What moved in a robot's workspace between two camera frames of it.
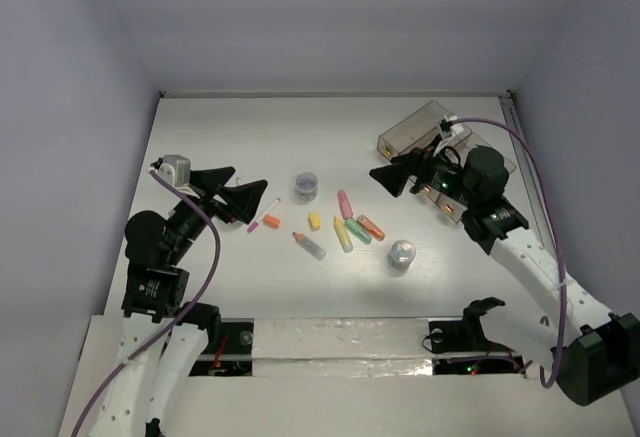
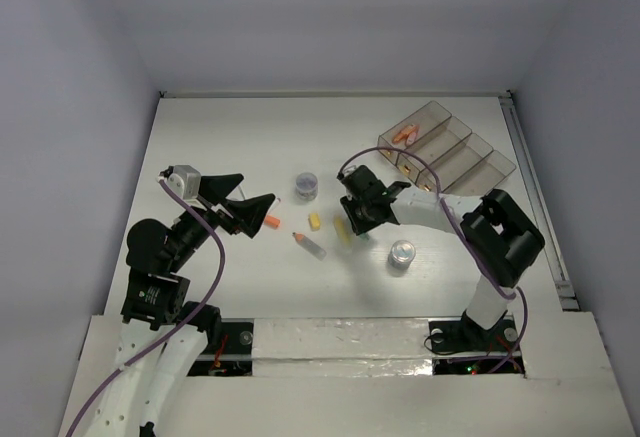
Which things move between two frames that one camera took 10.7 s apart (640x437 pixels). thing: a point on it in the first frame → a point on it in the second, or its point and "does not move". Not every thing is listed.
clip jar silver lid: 400,255 does not move
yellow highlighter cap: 315,220 does not move
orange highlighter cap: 271,221 does not move
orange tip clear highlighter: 309,245 does not move
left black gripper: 212,198 → 216,208
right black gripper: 394,176 → 360,225
